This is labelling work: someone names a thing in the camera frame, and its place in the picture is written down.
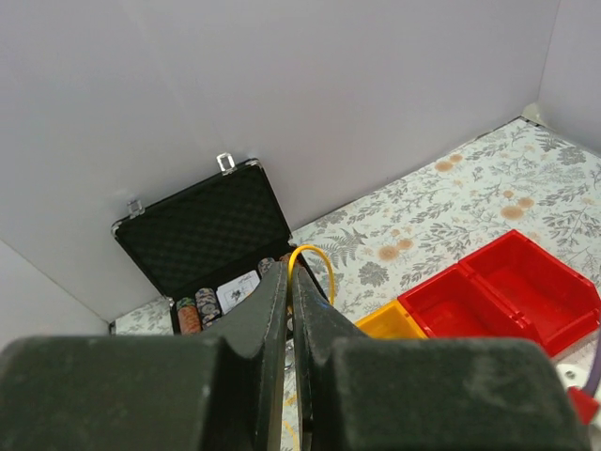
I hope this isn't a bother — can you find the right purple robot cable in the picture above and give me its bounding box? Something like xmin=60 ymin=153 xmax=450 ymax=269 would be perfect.
xmin=579 ymin=328 xmax=601 ymax=405

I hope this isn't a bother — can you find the red plastic bin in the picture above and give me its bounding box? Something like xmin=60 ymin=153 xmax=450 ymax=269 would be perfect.
xmin=461 ymin=230 xmax=600 ymax=345
xmin=397 ymin=265 xmax=558 ymax=357

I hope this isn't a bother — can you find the black poker chip case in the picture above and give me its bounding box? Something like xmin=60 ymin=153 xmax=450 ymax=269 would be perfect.
xmin=112 ymin=153 xmax=298 ymax=336

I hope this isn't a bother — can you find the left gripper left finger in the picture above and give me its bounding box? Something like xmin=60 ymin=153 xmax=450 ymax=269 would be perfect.
xmin=1 ymin=263 xmax=287 ymax=450

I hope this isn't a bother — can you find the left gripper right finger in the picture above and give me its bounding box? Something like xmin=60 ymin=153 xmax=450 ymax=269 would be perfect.
xmin=291 ymin=269 xmax=590 ymax=450

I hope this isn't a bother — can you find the middle red plastic bin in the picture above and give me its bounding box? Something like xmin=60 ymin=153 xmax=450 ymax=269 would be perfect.
xmin=397 ymin=265 xmax=558 ymax=357

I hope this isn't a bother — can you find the floral table mat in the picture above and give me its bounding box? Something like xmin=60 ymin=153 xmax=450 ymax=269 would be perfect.
xmin=287 ymin=118 xmax=600 ymax=356

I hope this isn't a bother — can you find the yellow plastic bin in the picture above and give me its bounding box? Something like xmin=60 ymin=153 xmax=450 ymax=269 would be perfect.
xmin=355 ymin=301 xmax=427 ymax=339

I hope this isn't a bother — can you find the yellow cable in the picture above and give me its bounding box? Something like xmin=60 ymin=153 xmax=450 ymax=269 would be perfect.
xmin=281 ymin=243 xmax=335 ymax=451

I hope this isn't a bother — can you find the right red plastic bin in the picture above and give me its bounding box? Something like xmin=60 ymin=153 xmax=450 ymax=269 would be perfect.
xmin=461 ymin=230 xmax=600 ymax=345

